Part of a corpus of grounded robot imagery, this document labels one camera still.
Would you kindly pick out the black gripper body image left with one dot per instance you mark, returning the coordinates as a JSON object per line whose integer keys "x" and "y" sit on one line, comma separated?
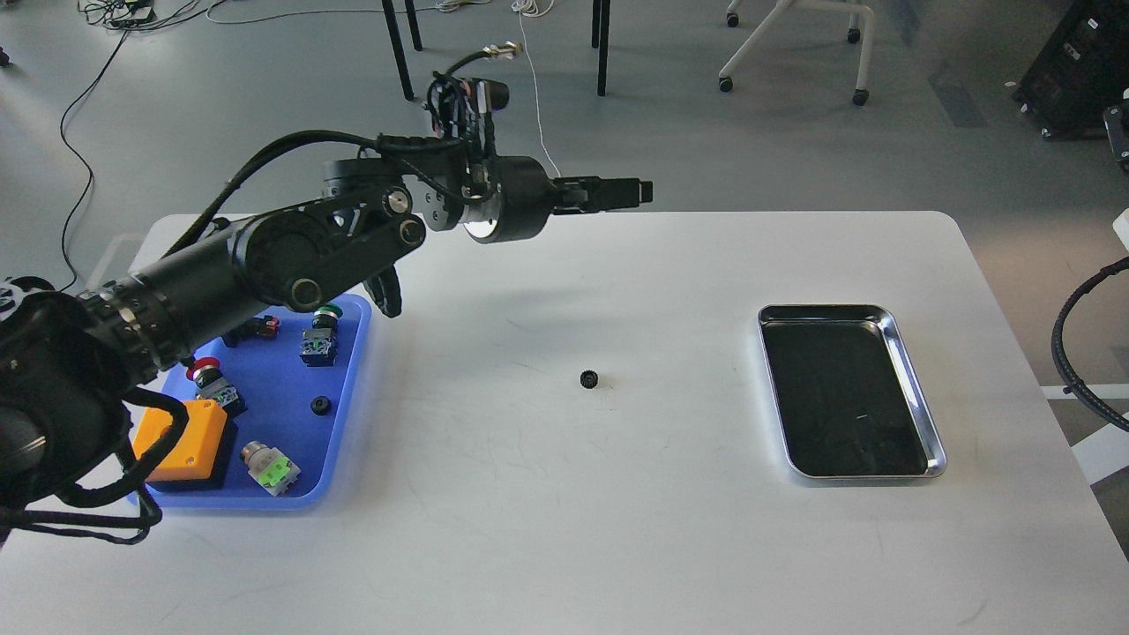
{"x": 519, "y": 210}

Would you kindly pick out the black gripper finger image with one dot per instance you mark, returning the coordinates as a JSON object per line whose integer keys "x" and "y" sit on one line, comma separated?
{"x": 599, "y": 205}
{"x": 597, "y": 190}

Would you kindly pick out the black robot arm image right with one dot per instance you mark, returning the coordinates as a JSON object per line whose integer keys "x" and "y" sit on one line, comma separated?
{"x": 1094, "y": 336}

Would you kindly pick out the blue plastic tray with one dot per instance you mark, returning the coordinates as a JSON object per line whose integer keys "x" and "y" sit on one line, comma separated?
{"x": 277, "y": 388}

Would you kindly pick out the silver metal tray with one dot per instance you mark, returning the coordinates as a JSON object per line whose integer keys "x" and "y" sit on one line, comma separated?
{"x": 849, "y": 402}

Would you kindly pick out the black table leg right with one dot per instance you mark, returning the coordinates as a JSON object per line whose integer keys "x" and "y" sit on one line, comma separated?
{"x": 599, "y": 40}

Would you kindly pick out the black table leg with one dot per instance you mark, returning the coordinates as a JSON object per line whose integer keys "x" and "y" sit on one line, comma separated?
{"x": 599, "y": 40}
{"x": 396, "y": 41}

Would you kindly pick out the black table leg left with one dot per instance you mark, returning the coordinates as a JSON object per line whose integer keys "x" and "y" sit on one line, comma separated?
{"x": 396, "y": 41}

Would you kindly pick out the red emergency stop button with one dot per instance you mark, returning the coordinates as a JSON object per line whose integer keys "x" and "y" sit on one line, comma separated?
{"x": 205, "y": 373}

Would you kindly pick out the black equipment case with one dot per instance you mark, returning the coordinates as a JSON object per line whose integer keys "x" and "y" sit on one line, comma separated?
{"x": 1079, "y": 72}

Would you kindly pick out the green push button switch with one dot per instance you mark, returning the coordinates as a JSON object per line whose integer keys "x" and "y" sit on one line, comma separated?
{"x": 319, "y": 344}

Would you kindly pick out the black selector switch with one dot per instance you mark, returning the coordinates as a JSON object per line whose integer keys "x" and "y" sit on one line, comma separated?
{"x": 260, "y": 327}

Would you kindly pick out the green white contact block switch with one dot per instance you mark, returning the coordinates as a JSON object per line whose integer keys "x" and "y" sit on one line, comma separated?
{"x": 269, "y": 467}

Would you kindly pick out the orange button enclosure box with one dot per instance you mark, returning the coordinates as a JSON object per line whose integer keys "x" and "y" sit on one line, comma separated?
{"x": 194, "y": 457}

